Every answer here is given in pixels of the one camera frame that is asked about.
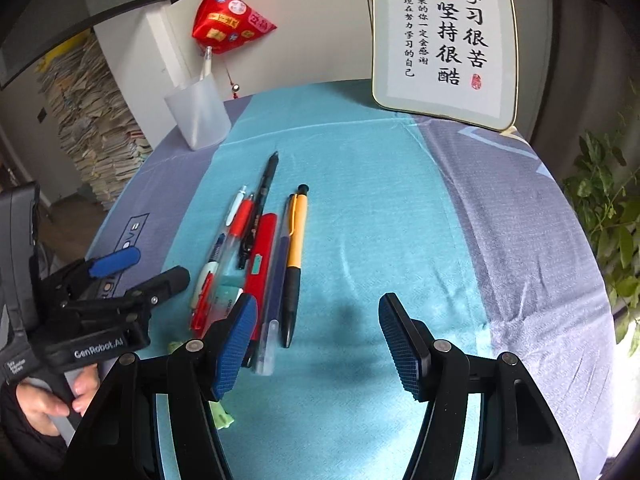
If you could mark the translucent white pen holder cup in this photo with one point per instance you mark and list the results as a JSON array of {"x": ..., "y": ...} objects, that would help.
[{"x": 200, "y": 115}]

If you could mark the stack of papers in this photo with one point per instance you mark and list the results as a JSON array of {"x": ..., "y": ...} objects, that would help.
[{"x": 95, "y": 125}]

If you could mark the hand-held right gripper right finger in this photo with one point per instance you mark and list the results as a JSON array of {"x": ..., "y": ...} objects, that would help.
[{"x": 400, "y": 345}]

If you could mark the thick red marker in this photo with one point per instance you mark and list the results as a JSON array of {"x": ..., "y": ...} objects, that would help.
[{"x": 262, "y": 255}]

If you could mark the white and dark blue pen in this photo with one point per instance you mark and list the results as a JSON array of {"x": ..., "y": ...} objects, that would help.
[{"x": 216, "y": 250}]

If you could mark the person's left hand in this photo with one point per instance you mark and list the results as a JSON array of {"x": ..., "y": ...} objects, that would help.
[{"x": 40, "y": 410}]

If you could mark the orange and black pen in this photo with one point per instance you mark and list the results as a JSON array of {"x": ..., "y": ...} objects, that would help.
[{"x": 295, "y": 240}]

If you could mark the red and white pen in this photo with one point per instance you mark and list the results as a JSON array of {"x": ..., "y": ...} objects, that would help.
[{"x": 199, "y": 310}]

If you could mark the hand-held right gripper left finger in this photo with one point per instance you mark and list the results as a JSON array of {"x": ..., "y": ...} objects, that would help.
[{"x": 235, "y": 345}]

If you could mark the red gel pen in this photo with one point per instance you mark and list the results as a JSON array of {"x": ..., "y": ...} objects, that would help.
[{"x": 243, "y": 217}]

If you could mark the dark grey case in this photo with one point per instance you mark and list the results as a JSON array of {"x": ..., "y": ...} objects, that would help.
[{"x": 15, "y": 240}]

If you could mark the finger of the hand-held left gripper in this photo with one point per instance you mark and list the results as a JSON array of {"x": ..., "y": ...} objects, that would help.
[
  {"x": 117, "y": 261},
  {"x": 165, "y": 282}
]

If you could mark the green potted plant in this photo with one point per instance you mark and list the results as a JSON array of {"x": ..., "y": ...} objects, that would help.
[{"x": 607, "y": 210}]

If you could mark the teal and grey tablecloth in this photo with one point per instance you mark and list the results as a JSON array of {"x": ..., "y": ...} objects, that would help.
[{"x": 375, "y": 210}]

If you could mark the blue pen with clear cap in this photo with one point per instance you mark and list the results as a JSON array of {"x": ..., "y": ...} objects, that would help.
[{"x": 276, "y": 285}]

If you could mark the white eraser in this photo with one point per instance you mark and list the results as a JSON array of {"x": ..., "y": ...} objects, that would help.
[{"x": 229, "y": 302}]

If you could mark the calligraphy fan sign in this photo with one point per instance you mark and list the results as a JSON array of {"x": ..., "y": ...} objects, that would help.
[{"x": 440, "y": 60}]

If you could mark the red hanging ornament bag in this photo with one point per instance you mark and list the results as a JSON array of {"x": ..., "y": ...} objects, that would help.
[{"x": 225, "y": 15}]

